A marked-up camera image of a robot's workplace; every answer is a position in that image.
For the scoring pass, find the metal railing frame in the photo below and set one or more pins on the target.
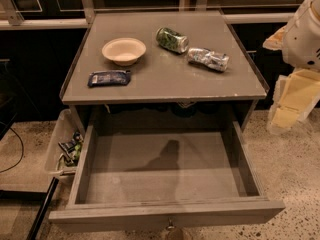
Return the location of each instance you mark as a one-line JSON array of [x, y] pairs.
[[49, 12]]

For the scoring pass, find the silver blue redbull can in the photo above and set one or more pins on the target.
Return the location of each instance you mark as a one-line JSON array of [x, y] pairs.
[[210, 59]]

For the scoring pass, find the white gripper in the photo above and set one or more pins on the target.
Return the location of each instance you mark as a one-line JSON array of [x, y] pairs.
[[302, 42]]

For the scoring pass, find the clear plastic bin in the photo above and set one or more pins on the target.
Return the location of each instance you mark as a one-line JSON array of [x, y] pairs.
[[63, 132]]

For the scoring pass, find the blue snack packet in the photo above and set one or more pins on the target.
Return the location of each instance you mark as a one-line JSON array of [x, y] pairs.
[[109, 78]]

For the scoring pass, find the open grey top drawer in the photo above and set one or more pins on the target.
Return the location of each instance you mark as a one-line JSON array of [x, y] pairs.
[[136, 180]]

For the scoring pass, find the grey wooden cabinet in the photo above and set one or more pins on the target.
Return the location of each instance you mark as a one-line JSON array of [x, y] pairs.
[[161, 76]]

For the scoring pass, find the snack packets in bin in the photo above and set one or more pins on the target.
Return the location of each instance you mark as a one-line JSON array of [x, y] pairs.
[[71, 150]]

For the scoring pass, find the black floor bar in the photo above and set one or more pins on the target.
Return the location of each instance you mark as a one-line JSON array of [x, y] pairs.
[[43, 209]]

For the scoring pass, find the beige paper bowl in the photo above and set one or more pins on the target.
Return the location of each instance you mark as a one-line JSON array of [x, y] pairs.
[[124, 51]]

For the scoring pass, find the green soda can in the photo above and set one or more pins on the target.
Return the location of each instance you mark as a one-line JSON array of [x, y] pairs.
[[172, 40]]

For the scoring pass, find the metal drawer handle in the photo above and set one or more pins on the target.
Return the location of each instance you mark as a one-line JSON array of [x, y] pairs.
[[170, 225]]

